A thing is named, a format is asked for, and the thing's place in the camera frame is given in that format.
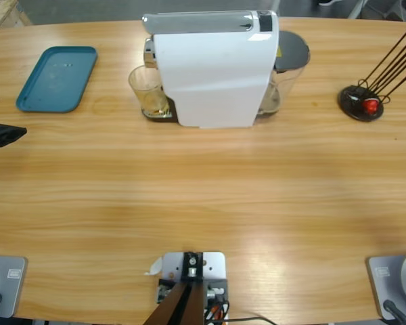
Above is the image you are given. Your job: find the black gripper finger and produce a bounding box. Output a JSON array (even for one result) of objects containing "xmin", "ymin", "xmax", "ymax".
[{"xmin": 0, "ymin": 123, "xmax": 28, "ymax": 152}]

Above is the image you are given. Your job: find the clear glass cup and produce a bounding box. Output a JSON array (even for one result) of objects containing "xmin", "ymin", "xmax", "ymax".
[{"xmin": 127, "ymin": 65, "xmax": 173, "ymax": 119}]

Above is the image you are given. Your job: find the white capsule coffee machine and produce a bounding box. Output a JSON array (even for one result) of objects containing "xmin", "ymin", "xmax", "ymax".
[{"xmin": 141, "ymin": 9, "xmax": 280, "ymax": 129}]

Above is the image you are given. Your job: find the red coffee capsule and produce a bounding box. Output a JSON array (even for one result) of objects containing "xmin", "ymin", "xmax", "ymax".
[{"xmin": 363, "ymin": 98, "xmax": 380, "ymax": 114}]

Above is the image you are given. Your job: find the teal plastic tray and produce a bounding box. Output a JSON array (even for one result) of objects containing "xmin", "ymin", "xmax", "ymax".
[{"xmin": 16, "ymin": 45, "xmax": 99, "ymax": 114}]

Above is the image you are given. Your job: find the wooden crate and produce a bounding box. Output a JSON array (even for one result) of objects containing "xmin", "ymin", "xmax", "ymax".
[{"xmin": 0, "ymin": 0, "xmax": 33, "ymax": 31}]

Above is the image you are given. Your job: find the white tape tag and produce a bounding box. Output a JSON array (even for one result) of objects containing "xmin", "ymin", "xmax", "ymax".
[{"xmin": 143, "ymin": 256, "xmax": 164, "ymax": 277}]

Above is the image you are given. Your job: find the white mounting block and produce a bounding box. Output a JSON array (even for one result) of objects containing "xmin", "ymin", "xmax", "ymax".
[{"xmin": 154, "ymin": 251, "xmax": 228, "ymax": 325}]

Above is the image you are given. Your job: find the clear water tank dark lid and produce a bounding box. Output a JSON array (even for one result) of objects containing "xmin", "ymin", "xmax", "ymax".
[{"xmin": 255, "ymin": 29, "xmax": 311, "ymax": 125}]

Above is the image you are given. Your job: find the arm grey base plate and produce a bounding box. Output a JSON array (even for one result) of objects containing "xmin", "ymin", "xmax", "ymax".
[
  {"xmin": 367, "ymin": 251, "xmax": 406, "ymax": 321},
  {"xmin": 0, "ymin": 255, "xmax": 28, "ymax": 319}
]

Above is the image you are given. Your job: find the dark camera post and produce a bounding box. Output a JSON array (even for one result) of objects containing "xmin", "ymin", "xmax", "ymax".
[{"xmin": 143, "ymin": 252, "xmax": 206, "ymax": 325}]

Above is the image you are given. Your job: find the orange and black cable bundle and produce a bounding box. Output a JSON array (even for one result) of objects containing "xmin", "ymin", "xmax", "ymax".
[{"xmin": 204, "ymin": 299, "xmax": 231, "ymax": 321}]

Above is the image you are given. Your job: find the thin black cable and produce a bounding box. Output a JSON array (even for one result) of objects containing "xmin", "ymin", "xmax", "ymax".
[{"xmin": 223, "ymin": 316, "xmax": 278, "ymax": 325}]

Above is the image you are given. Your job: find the black wire capsule holder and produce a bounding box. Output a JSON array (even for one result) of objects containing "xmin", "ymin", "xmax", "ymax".
[{"xmin": 338, "ymin": 24, "xmax": 406, "ymax": 122}]

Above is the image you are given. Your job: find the white metal frame leg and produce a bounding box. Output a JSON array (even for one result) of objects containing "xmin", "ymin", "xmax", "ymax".
[{"xmin": 346, "ymin": 0, "xmax": 369, "ymax": 20}]

